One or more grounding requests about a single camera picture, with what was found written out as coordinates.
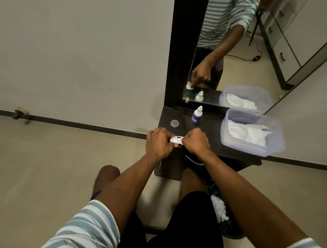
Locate person's left hand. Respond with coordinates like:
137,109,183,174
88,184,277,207
145,127,179,162

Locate person's right hand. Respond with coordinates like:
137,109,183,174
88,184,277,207
178,127,211,158

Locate white contact lens case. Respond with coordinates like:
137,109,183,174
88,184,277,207
170,136,185,149

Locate person's right forearm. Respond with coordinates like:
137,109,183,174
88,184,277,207
195,149,316,248

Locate person's left forearm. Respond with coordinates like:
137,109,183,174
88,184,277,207
94,154,168,237

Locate white dropper bottle blue label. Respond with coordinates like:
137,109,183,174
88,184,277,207
191,105,203,124

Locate dark wooden dressing table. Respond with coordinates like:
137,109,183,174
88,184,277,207
154,106,263,182

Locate person's right leg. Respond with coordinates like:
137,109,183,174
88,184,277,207
177,167,209,206

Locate person's leg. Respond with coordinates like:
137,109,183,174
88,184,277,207
90,165,121,203
177,167,209,206

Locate white tissue paper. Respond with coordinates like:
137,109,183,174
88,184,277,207
227,119,273,147

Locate crumpled white tissue waste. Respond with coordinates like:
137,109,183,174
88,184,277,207
210,195,229,224

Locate person's left leg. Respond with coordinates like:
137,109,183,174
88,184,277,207
90,165,121,203

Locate black shorts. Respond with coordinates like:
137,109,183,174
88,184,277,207
119,190,226,248

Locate clear plastic storage container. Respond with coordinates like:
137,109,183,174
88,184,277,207
220,107,286,157

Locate bin with black bag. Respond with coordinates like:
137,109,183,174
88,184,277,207
206,178,246,240

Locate striped white blue shirt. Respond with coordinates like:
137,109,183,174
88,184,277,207
40,199,121,248

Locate curved silver drawer handle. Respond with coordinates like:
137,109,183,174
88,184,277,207
185,154,205,166

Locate dark framed wall mirror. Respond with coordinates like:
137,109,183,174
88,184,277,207
163,0,327,116

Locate wall door stopper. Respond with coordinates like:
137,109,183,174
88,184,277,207
13,107,33,125

